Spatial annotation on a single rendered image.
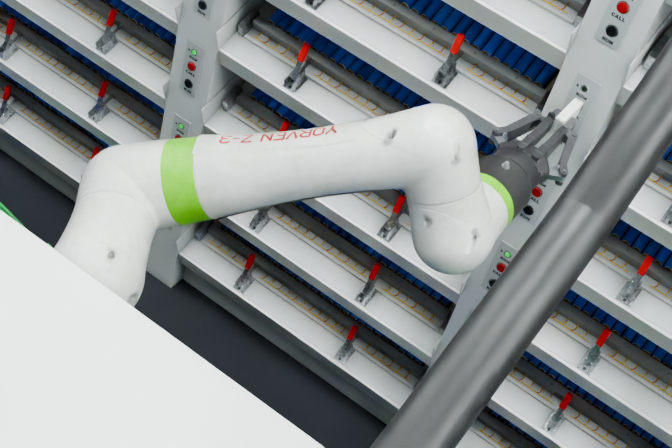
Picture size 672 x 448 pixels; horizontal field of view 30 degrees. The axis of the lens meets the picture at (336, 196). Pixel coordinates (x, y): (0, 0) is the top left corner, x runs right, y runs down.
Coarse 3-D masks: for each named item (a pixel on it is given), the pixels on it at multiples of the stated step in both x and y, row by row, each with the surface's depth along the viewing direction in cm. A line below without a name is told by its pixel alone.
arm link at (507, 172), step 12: (492, 156) 173; (480, 168) 171; (492, 168) 170; (504, 168) 171; (516, 168) 172; (504, 180) 169; (516, 180) 170; (528, 180) 172; (516, 192) 170; (528, 192) 172; (516, 204) 170
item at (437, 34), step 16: (352, 0) 214; (368, 0) 214; (384, 0) 212; (400, 16) 212; (416, 16) 211; (432, 32) 209; (448, 32) 209; (432, 48) 209; (448, 48) 210; (464, 48) 208; (480, 64) 207; (496, 64) 206; (512, 80) 205; (528, 80) 205; (512, 96) 205; (528, 96) 205; (544, 96) 204
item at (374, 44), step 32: (288, 0) 216; (320, 32) 217; (352, 32) 212; (384, 32) 212; (416, 32) 212; (384, 64) 211; (416, 64) 209; (448, 96) 206; (480, 96) 206; (480, 128) 207
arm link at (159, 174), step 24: (144, 144) 168; (168, 144) 166; (192, 144) 165; (96, 168) 166; (120, 168) 165; (144, 168) 164; (168, 168) 164; (192, 168) 163; (120, 192) 163; (144, 192) 164; (168, 192) 164; (192, 192) 163; (168, 216) 166; (192, 216) 166
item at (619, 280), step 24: (624, 240) 212; (648, 240) 212; (600, 264) 211; (624, 264) 211; (648, 264) 203; (576, 288) 212; (600, 288) 209; (624, 288) 206; (648, 288) 208; (624, 312) 208; (648, 312) 207; (648, 336) 208
